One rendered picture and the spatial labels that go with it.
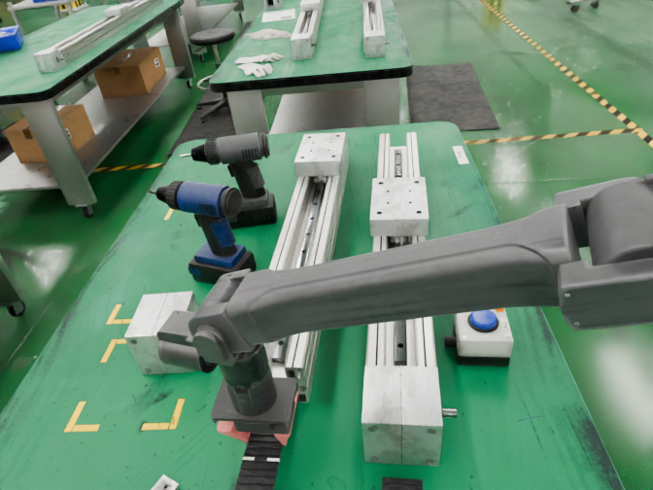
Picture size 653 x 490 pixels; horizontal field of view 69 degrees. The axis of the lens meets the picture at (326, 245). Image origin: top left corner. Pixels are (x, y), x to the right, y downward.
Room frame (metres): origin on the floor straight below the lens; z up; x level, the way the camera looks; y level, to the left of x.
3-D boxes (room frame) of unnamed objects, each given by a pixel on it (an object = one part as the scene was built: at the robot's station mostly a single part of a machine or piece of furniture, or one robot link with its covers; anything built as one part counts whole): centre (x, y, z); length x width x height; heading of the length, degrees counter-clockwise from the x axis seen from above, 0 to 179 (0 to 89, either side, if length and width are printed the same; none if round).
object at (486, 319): (0.52, -0.23, 0.84); 0.04 x 0.04 x 0.02
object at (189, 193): (0.80, 0.25, 0.89); 0.20 x 0.08 x 0.22; 64
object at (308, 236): (0.85, 0.03, 0.82); 0.80 x 0.10 x 0.09; 169
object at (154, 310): (0.59, 0.28, 0.83); 0.11 x 0.10 x 0.10; 86
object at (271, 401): (0.38, 0.12, 0.92); 0.10 x 0.07 x 0.07; 79
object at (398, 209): (0.82, -0.16, 0.87); 0.16 x 0.11 x 0.07; 169
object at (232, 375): (0.39, 0.12, 0.98); 0.07 x 0.06 x 0.07; 68
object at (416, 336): (0.82, -0.16, 0.82); 0.80 x 0.10 x 0.09; 169
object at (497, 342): (0.52, -0.22, 0.81); 0.10 x 0.08 x 0.06; 79
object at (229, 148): (1.00, 0.20, 0.89); 0.20 x 0.08 x 0.22; 91
